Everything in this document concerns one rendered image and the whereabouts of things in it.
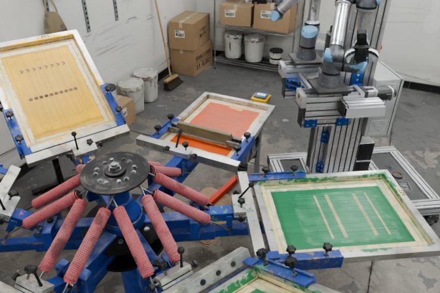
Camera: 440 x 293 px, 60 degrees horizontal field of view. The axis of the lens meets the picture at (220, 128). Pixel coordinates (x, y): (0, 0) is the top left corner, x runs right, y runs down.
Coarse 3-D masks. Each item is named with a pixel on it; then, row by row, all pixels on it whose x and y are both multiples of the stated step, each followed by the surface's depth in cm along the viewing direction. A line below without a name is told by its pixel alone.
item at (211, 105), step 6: (210, 102) 297; (204, 108) 289; (210, 108) 289; (216, 108) 289; (222, 108) 289; (228, 108) 289; (198, 114) 281; (204, 114) 281; (192, 120) 273; (198, 120) 273; (174, 138) 254; (180, 138) 254; (186, 138) 254; (192, 138) 254; (180, 144) 248; (192, 144) 248; (198, 144) 248
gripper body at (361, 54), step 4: (356, 44) 199; (360, 44) 194; (364, 44) 193; (368, 44) 198; (356, 48) 191; (360, 48) 190; (364, 48) 189; (356, 52) 192; (360, 52) 191; (364, 52) 191; (356, 56) 193; (360, 56) 192; (364, 56) 191; (368, 56) 194; (356, 60) 193; (360, 60) 193; (364, 60) 193; (368, 60) 192
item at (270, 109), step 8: (200, 96) 298; (208, 96) 302; (216, 96) 299; (224, 96) 298; (192, 104) 287; (200, 104) 294; (240, 104) 293; (248, 104) 290; (256, 104) 287; (264, 104) 287; (184, 112) 276; (272, 112) 281; (264, 120) 266; (256, 128) 258; (256, 136) 255; (208, 152) 234
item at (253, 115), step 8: (232, 112) 283; (240, 112) 283; (248, 112) 283; (256, 112) 283; (248, 120) 273; (240, 128) 264; (248, 128) 264; (240, 136) 256; (208, 144) 248; (216, 144) 248; (216, 152) 240; (224, 152) 240
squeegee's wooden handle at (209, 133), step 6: (180, 126) 251; (186, 126) 249; (192, 126) 247; (198, 126) 246; (186, 132) 251; (192, 132) 249; (198, 132) 247; (204, 132) 245; (210, 132) 243; (216, 132) 241; (222, 132) 240; (210, 138) 245; (216, 138) 243; (222, 138) 241; (228, 138) 239
